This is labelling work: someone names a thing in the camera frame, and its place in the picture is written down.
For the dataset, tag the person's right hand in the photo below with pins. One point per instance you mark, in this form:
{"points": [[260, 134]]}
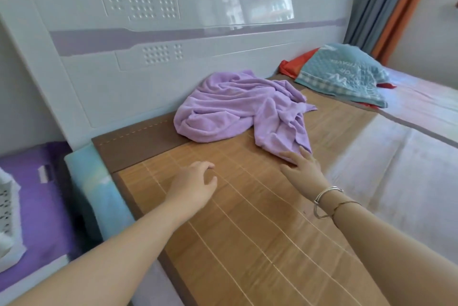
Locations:
{"points": [[307, 177]]}

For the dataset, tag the pastel rainbow bed sheet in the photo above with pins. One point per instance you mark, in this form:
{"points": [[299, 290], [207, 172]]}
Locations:
{"points": [[411, 173]]}

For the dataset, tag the person's left hand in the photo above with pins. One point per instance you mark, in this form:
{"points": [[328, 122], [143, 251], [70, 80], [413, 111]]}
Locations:
{"points": [[191, 189]]}

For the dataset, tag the brown bamboo sleeping mat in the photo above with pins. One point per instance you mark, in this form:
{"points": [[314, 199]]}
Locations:
{"points": [[250, 227]]}

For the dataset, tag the teal quilted pillow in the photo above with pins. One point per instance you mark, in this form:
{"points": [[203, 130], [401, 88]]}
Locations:
{"points": [[343, 73]]}

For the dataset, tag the person's left forearm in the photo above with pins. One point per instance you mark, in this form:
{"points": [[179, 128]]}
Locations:
{"points": [[100, 263]]}

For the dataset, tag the grey orange curtain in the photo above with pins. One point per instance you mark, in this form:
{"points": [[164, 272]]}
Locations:
{"points": [[386, 5]]}

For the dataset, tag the red cloth under pillow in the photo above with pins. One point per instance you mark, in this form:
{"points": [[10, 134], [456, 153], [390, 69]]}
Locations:
{"points": [[293, 64]]}

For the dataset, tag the purple floor mat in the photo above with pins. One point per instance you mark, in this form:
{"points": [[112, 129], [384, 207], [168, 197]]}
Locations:
{"points": [[39, 216]]}

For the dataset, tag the white plastic shelf rack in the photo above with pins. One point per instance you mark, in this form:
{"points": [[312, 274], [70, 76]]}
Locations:
{"points": [[9, 227]]}

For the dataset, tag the purple towel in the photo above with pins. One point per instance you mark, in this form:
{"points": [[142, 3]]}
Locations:
{"points": [[232, 109]]}

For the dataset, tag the white bedside nightstand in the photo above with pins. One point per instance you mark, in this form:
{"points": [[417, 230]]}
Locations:
{"points": [[32, 280]]}

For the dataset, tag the person's right forearm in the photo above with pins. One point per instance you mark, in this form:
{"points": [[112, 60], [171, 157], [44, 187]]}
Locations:
{"points": [[393, 263]]}

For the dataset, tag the white glossy headboard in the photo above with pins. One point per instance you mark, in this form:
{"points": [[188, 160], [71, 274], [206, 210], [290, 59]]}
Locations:
{"points": [[89, 84]]}

